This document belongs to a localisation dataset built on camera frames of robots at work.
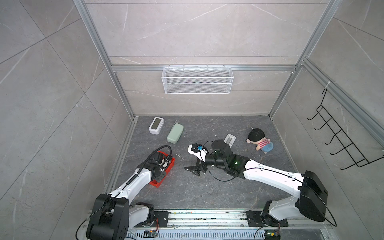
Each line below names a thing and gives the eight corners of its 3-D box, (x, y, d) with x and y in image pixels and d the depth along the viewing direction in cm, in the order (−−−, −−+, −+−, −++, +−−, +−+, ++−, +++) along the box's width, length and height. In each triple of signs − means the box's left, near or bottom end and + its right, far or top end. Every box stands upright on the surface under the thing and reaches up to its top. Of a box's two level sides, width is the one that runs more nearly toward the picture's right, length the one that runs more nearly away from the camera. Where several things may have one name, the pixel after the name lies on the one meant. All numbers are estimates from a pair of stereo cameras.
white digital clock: (149, 133, 110) (147, 129, 107) (156, 120, 119) (154, 116, 116) (159, 134, 109) (158, 131, 106) (165, 121, 118) (164, 117, 115)
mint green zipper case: (166, 141, 106) (165, 139, 103) (174, 125, 116) (174, 122, 113) (176, 144, 104) (176, 141, 102) (184, 127, 114) (183, 124, 112)
